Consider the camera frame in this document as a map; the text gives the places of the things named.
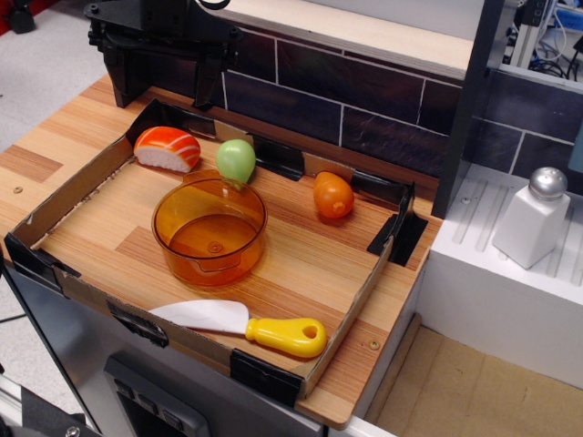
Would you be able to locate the orange toy carrot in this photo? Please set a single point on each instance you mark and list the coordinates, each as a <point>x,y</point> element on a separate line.
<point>332,195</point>

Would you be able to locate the white salt shaker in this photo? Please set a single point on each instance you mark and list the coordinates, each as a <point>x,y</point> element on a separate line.
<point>530,227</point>

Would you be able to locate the light wooden shelf board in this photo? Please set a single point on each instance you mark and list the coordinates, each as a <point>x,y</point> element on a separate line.
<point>402,45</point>

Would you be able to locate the toy salmon sushi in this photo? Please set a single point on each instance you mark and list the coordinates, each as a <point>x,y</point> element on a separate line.
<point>169,148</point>

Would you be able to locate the transparent orange plastic pot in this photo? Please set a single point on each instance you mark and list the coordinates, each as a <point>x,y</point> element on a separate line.
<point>210,233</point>

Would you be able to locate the toy oven front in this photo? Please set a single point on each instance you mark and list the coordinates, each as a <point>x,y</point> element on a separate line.
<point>150,410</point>

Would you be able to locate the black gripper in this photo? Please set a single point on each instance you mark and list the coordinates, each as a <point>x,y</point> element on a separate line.
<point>172,28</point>

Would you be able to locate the cardboard fence with black tape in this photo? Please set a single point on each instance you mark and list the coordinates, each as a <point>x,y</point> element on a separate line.
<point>149,221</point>

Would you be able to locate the green toy pear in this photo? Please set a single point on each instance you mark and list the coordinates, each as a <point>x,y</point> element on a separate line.
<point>236,161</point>

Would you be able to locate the white toy sink counter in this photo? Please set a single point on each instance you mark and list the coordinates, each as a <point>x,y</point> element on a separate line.
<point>473,293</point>

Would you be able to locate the toy knife yellow handle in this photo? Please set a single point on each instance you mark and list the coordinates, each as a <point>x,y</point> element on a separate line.
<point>303,337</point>

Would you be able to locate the dark shelf post right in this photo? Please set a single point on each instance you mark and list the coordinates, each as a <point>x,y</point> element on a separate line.
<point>459,149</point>

